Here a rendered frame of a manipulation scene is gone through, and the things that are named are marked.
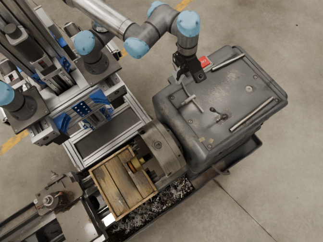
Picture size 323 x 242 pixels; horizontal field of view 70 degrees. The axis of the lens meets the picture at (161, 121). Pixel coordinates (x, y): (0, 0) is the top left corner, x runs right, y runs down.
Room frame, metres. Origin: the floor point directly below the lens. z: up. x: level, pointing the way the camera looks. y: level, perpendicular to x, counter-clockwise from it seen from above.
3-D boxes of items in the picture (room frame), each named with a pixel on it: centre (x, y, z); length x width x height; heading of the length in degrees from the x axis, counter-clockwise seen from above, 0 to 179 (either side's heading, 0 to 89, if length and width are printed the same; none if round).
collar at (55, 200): (0.12, 0.64, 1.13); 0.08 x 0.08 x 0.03
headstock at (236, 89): (0.48, -0.32, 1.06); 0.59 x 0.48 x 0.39; 113
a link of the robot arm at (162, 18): (0.60, -0.07, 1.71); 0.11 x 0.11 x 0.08; 41
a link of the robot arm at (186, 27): (0.54, -0.14, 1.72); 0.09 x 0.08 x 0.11; 41
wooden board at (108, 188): (0.18, 0.31, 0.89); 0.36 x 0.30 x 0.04; 23
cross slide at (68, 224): (0.07, 0.62, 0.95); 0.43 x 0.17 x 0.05; 23
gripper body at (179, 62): (0.54, -0.14, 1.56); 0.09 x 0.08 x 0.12; 23
